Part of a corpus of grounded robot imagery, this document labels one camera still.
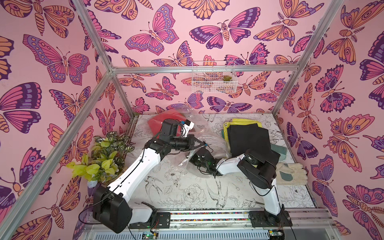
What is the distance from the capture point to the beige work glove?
2.85 feet

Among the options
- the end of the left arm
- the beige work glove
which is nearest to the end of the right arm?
the end of the left arm

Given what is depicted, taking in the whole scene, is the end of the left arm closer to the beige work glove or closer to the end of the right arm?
the end of the right arm
